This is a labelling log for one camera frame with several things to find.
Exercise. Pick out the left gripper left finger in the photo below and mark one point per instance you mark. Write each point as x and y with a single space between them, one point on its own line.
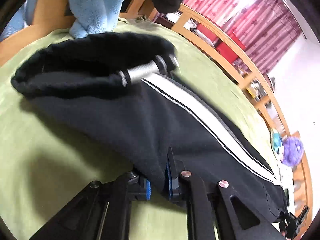
139 188

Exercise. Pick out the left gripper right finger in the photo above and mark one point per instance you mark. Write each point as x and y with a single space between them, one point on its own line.
171 186

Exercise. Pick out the black pants with white stripe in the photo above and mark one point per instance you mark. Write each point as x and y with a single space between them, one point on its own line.
120 90

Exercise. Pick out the purple plush toy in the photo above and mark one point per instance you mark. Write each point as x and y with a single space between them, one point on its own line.
293 151

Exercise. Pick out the colorful geometric cushion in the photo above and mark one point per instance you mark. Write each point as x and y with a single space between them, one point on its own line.
276 141

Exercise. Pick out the red chair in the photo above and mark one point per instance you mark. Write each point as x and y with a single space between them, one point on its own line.
210 38

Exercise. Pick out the light blue fleece garment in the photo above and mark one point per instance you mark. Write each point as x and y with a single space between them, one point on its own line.
94 16

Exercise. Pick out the pink red curtain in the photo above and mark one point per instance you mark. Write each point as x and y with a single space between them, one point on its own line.
266 28

